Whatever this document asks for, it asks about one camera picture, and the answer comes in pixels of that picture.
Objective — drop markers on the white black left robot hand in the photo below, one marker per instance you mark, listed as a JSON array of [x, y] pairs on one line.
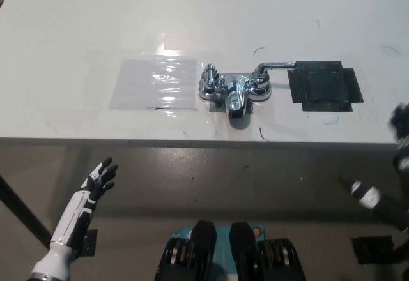
[[91, 188]]

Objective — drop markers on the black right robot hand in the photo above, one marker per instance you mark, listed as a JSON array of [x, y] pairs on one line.
[[401, 210]]

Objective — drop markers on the black tape patch on desk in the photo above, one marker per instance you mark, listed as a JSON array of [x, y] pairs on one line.
[[322, 86]]

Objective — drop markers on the chrome faucet body with spout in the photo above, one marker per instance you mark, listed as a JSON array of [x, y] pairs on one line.
[[236, 97]]

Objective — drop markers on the clear plastic sheet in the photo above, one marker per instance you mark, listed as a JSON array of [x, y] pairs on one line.
[[153, 86]]

